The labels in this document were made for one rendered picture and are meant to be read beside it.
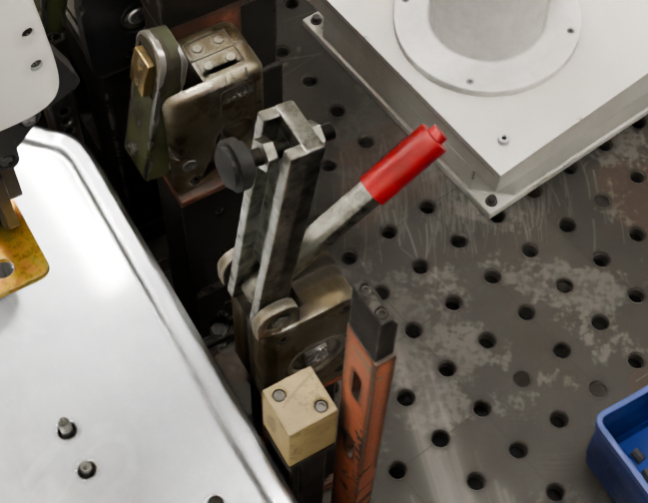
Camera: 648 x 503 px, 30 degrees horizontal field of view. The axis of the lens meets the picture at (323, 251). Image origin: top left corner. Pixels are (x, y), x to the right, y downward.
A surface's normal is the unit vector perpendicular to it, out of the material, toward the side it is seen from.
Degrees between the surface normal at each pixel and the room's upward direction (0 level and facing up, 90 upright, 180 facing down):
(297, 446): 90
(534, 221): 0
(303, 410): 0
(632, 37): 4
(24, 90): 94
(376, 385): 90
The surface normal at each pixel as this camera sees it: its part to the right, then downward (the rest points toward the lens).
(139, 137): -0.84, 0.31
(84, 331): 0.03, -0.51
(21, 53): 0.62, 0.69
